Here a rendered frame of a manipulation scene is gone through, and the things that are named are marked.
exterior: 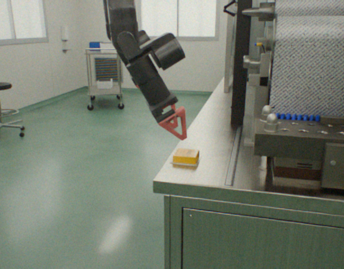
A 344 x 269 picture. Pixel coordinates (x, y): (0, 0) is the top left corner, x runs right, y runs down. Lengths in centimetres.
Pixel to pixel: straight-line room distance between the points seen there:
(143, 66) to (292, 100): 50
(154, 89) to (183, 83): 608
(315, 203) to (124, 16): 61
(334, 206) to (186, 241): 39
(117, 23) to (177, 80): 614
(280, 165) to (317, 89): 27
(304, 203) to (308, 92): 34
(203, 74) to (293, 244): 593
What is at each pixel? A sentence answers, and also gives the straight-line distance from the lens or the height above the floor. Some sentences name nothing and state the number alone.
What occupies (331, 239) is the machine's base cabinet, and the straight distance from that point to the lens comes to 96.
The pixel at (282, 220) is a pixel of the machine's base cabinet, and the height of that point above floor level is 82.
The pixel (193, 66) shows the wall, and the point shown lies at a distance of 676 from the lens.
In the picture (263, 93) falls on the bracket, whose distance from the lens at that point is 115.
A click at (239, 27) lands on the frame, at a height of 128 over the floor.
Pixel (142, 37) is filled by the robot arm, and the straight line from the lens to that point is 126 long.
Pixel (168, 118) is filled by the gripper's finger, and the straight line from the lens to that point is 75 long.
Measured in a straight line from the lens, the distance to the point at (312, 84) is 108.
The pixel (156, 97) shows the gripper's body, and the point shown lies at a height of 114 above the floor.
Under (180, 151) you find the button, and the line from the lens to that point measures 105.
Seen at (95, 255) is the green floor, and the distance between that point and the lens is 218.
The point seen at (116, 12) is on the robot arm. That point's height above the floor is 131.
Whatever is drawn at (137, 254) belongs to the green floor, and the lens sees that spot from 216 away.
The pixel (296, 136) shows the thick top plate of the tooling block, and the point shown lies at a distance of 90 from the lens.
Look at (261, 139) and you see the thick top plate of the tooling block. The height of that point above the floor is 101.
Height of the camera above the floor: 129
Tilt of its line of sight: 18 degrees down
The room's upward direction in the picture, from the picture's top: straight up
